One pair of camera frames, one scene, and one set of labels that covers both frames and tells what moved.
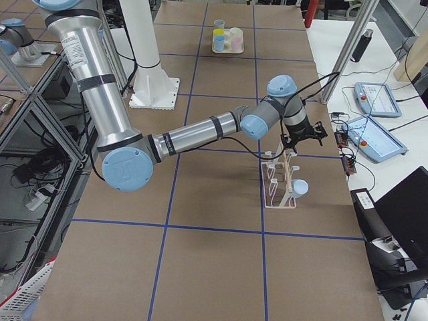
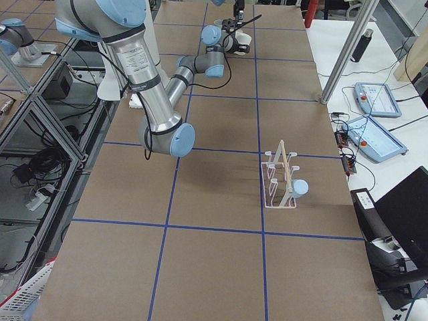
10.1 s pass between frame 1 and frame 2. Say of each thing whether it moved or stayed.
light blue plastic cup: stayed
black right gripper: moved
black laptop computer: stayed
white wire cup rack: stayed
